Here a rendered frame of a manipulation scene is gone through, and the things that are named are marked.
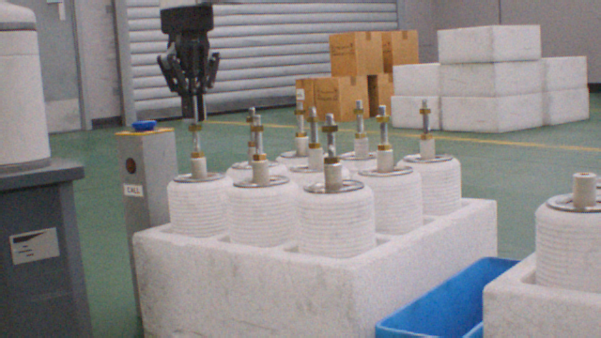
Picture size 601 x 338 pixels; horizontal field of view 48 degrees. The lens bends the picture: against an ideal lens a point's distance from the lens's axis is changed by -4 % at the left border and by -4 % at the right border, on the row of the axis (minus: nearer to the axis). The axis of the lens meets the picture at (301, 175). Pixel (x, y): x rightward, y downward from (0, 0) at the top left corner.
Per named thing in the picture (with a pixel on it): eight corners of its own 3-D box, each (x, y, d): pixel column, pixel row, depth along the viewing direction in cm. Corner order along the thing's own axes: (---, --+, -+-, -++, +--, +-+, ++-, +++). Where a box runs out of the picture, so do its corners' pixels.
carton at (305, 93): (330, 115, 537) (327, 76, 533) (348, 116, 517) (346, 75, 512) (297, 119, 522) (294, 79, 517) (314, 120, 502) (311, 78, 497)
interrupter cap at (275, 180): (292, 187, 90) (292, 181, 90) (233, 192, 89) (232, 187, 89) (287, 178, 97) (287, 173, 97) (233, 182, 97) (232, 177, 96)
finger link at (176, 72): (158, 53, 93) (176, 85, 97) (152, 61, 92) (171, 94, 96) (174, 51, 92) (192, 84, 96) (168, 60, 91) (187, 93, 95)
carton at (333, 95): (369, 118, 484) (366, 75, 479) (341, 122, 471) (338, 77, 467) (344, 117, 509) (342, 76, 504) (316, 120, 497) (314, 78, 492)
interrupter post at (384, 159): (383, 176, 93) (382, 151, 93) (373, 175, 95) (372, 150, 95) (397, 174, 94) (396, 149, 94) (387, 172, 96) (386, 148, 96)
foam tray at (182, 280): (360, 417, 79) (352, 268, 76) (145, 348, 103) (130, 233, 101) (498, 311, 109) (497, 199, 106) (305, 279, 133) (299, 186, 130)
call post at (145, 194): (161, 324, 113) (141, 135, 109) (135, 316, 118) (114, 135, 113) (193, 311, 119) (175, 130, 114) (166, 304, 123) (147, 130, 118)
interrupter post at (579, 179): (593, 210, 65) (593, 176, 64) (568, 208, 66) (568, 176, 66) (600, 206, 67) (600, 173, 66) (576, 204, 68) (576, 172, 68)
